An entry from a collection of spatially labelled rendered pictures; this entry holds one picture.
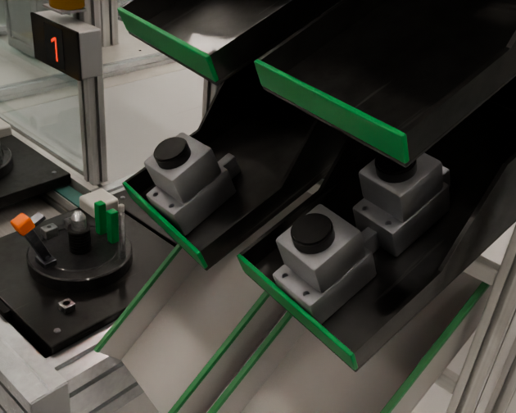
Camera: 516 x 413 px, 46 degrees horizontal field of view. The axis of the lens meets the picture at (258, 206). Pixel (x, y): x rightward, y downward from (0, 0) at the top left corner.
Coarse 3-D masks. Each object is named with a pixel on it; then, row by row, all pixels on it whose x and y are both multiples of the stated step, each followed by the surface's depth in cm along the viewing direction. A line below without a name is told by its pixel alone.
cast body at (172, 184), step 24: (168, 144) 51; (192, 144) 52; (168, 168) 50; (192, 168) 50; (216, 168) 52; (168, 192) 52; (192, 192) 51; (216, 192) 53; (168, 216) 52; (192, 216) 52
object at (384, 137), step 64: (384, 0) 45; (448, 0) 43; (512, 0) 41; (256, 64) 40; (320, 64) 42; (384, 64) 40; (448, 64) 38; (512, 64) 36; (384, 128) 33; (448, 128) 34
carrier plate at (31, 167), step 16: (16, 144) 112; (16, 160) 107; (32, 160) 108; (48, 160) 108; (16, 176) 103; (32, 176) 103; (48, 176) 104; (64, 176) 104; (0, 192) 98; (16, 192) 99; (32, 192) 101
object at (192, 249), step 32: (224, 96) 59; (256, 96) 62; (224, 128) 61; (256, 128) 61; (288, 128) 59; (320, 128) 51; (256, 160) 57; (288, 160) 56; (320, 160) 53; (128, 192) 57; (256, 192) 55; (288, 192) 52; (160, 224) 54; (224, 224) 53; (256, 224) 51; (192, 256) 51
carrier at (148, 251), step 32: (96, 192) 97; (64, 224) 87; (96, 224) 86; (128, 224) 94; (0, 256) 84; (32, 256) 81; (64, 256) 82; (96, 256) 83; (128, 256) 83; (160, 256) 87; (0, 288) 78; (32, 288) 79; (64, 288) 79; (96, 288) 80; (128, 288) 81; (32, 320) 74; (64, 320) 74; (96, 320) 75
